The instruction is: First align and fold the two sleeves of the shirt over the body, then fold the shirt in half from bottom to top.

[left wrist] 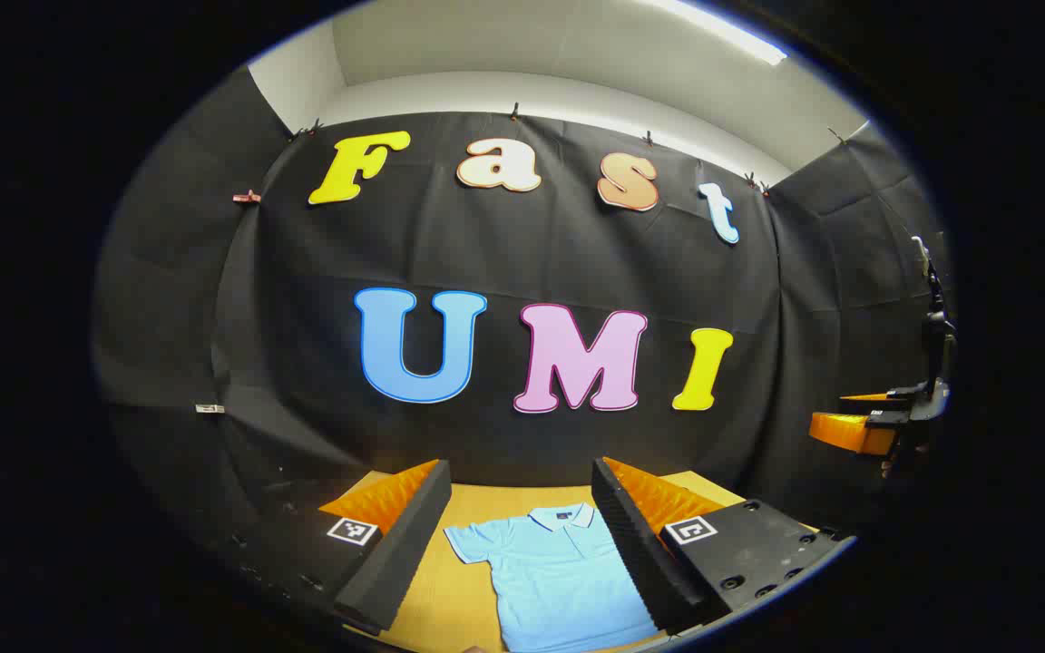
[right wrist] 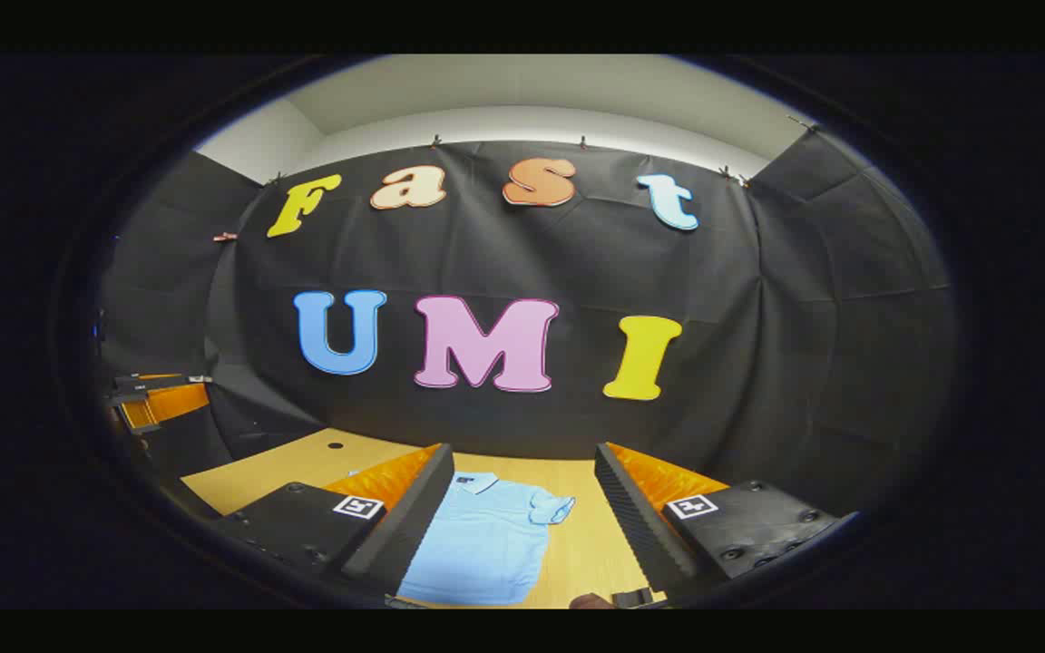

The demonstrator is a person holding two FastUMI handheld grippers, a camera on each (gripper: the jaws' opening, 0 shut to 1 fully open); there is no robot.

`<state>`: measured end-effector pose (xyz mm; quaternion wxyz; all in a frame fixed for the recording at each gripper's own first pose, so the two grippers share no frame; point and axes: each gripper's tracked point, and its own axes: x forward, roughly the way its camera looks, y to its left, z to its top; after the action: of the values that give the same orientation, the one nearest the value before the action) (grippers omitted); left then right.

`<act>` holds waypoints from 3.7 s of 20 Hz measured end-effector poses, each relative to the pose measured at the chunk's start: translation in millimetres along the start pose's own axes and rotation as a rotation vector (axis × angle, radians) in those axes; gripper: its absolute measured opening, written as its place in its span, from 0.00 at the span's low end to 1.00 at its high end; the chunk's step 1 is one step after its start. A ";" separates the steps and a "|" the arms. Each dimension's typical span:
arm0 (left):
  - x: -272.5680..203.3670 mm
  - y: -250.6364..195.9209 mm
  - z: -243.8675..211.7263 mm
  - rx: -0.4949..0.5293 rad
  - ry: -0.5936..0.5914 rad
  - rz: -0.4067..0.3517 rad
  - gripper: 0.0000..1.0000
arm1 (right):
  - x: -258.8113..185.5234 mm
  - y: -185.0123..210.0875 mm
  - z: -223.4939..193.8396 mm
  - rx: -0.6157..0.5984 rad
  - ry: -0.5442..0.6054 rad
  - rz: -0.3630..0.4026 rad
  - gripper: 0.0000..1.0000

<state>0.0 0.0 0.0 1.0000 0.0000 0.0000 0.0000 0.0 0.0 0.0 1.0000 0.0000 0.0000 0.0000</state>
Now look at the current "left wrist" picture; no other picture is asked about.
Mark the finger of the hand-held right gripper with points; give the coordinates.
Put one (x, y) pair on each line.
(844, 431)
(876, 397)

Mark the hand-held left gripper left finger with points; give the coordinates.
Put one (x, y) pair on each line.
(400, 553)

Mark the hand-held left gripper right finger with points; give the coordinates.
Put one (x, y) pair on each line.
(636, 553)

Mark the light blue polo T-shirt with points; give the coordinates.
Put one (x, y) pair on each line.
(554, 580)

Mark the black backdrop cloth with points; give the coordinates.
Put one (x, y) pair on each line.
(305, 272)

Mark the pink cloth clip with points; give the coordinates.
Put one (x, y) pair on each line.
(247, 196)

